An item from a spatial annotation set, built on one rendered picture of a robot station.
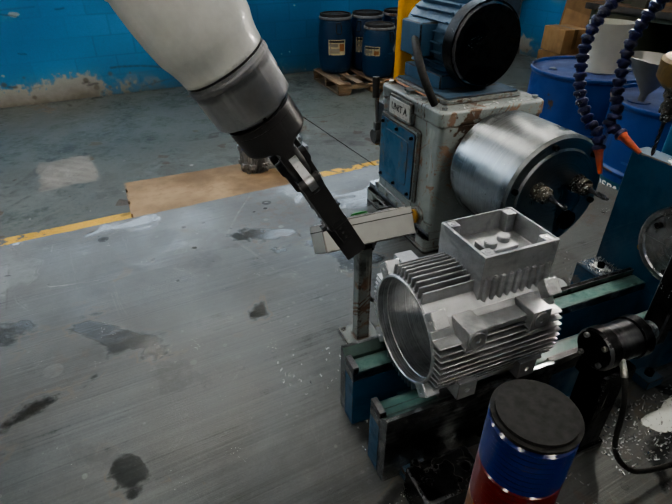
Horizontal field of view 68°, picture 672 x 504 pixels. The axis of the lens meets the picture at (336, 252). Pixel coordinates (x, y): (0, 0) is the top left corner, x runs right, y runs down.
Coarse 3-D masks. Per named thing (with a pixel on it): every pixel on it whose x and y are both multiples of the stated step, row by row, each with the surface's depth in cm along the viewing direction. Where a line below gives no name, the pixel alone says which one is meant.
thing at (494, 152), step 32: (480, 128) 104; (512, 128) 99; (544, 128) 96; (480, 160) 101; (512, 160) 94; (544, 160) 93; (576, 160) 96; (480, 192) 101; (512, 192) 94; (544, 192) 94; (576, 192) 98; (544, 224) 102
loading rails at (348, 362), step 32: (576, 288) 93; (608, 288) 94; (640, 288) 96; (576, 320) 92; (608, 320) 97; (352, 352) 78; (384, 352) 79; (576, 352) 78; (352, 384) 77; (384, 384) 80; (480, 384) 72; (640, 384) 88; (352, 416) 81; (384, 416) 68; (416, 416) 68; (448, 416) 71; (480, 416) 75; (384, 448) 69; (416, 448) 72; (448, 448) 76; (384, 480) 73
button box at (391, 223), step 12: (360, 216) 83; (372, 216) 84; (384, 216) 85; (396, 216) 85; (408, 216) 86; (312, 228) 86; (360, 228) 83; (372, 228) 84; (384, 228) 85; (396, 228) 85; (408, 228) 86; (312, 240) 87; (324, 240) 81; (372, 240) 84; (384, 240) 85; (324, 252) 82
